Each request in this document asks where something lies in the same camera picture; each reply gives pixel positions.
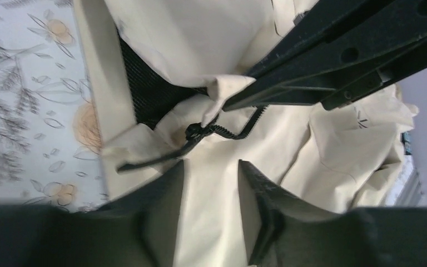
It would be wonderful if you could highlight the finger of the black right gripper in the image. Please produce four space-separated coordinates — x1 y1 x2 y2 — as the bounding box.
223 0 427 111
246 1 383 78

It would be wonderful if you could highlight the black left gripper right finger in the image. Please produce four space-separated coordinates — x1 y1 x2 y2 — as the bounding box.
238 160 427 266

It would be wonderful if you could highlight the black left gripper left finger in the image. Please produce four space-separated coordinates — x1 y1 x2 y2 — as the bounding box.
0 161 184 266

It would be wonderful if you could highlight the beige zip jacket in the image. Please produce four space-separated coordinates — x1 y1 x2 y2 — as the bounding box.
75 1 419 266

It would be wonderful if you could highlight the floral patterned table mat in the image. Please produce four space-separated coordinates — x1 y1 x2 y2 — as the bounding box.
0 1 107 212

